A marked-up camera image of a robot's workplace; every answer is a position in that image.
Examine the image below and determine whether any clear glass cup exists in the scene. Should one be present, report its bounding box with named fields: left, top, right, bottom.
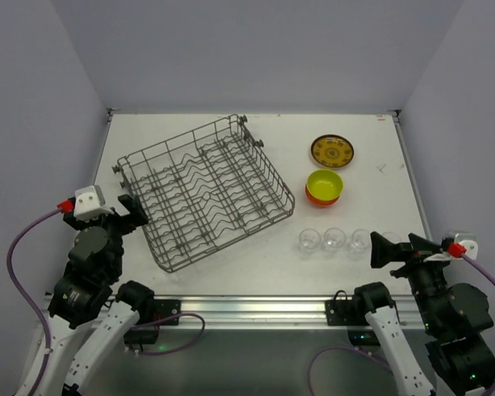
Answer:
left=347, top=229, right=370, bottom=255
left=382, top=232, right=401, bottom=244
left=323, top=228, right=347, bottom=252
left=299, top=229, right=321, bottom=256

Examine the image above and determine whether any grey wire dish rack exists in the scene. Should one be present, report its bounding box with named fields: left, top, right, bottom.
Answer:
left=112, top=114, right=295, bottom=273

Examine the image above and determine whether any orange bowl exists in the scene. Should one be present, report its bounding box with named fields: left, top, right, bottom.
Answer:
left=304, top=186, right=339, bottom=206

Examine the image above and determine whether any lime green bowl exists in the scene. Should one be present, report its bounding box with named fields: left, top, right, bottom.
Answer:
left=306, top=169, right=344, bottom=200

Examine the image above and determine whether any yellow patterned plate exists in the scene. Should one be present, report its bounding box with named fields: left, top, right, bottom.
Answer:
left=310, top=134, right=355, bottom=169

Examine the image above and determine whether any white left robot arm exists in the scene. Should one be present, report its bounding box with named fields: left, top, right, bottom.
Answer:
left=7, top=186, right=154, bottom=395

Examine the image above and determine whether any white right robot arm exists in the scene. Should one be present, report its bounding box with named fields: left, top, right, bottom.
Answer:
left=352, top=232, right=495, bottom=395

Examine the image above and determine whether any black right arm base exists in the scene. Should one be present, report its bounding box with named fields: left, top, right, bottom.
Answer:
left=324, top=282, right=403, bottom=339

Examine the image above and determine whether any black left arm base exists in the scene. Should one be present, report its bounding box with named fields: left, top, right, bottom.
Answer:
left=115, top=280, right=182, bottom=351

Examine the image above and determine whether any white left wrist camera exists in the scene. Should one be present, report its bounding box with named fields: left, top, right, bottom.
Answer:
left=57, top=185, right=114, bottom=221

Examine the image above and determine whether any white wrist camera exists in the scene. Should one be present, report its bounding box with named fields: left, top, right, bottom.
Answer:
left=424, top=231, right=479, bottom=262
left=57, top=185, right=114, bottom=221

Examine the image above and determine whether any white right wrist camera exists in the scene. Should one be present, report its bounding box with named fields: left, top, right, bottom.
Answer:
left=424, top=231, right=479, bottom=262

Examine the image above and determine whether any aluminium mounting rail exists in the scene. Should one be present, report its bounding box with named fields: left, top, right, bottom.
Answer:
left=154, top=294, right=426, bottom=331

